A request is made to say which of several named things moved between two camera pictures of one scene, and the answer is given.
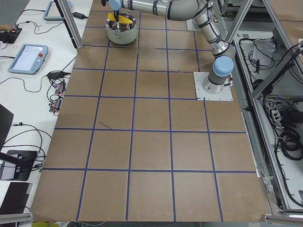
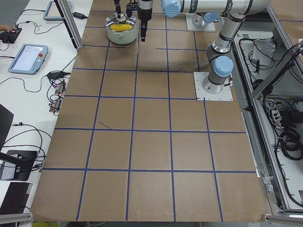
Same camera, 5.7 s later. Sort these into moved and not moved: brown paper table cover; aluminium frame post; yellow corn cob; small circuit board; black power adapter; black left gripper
Moved: black left gripper; yellow corn cob
Not moved: small circuit board; black power adapter; brown paper table cover; aluminium frame post
